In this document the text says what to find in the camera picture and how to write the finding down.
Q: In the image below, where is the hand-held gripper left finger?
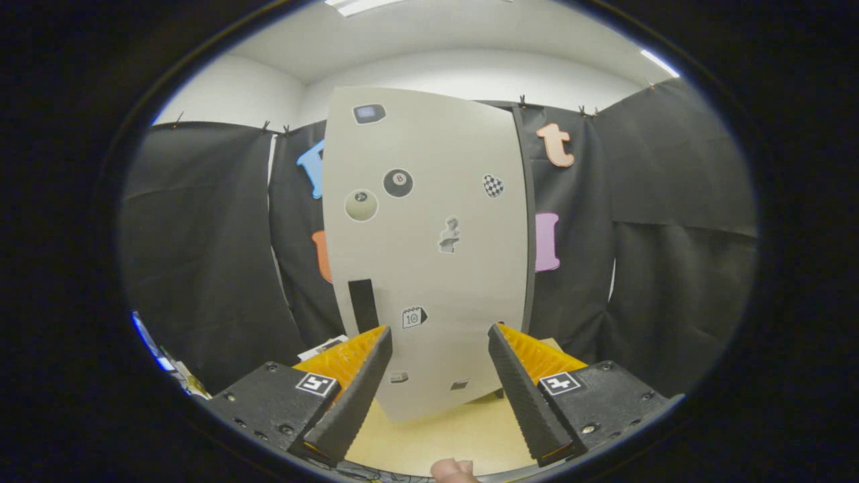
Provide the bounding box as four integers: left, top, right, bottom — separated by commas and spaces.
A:
205, 325, 394, 468

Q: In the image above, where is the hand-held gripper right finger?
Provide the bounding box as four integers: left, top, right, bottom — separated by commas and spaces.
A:
488, 322, 672, 468

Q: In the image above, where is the light grey shoe cabinet door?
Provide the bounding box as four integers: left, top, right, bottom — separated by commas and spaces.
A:
322, 86, 531, 424

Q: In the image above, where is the grey shoe cabinet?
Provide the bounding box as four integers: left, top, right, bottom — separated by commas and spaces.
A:
470, 99, 540, 404

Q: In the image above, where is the white and blue clutter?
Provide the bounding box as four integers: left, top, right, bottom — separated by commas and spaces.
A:
130, 310, 209, 398

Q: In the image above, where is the black backdrop cloth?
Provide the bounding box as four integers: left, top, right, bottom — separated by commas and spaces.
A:
119, 77, 759, 398

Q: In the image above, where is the small ceiling light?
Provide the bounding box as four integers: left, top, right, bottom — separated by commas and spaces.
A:
638, 48, 680, 78

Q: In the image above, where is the long ceiling light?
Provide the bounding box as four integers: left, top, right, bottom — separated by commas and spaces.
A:
325, 0, 405, 17

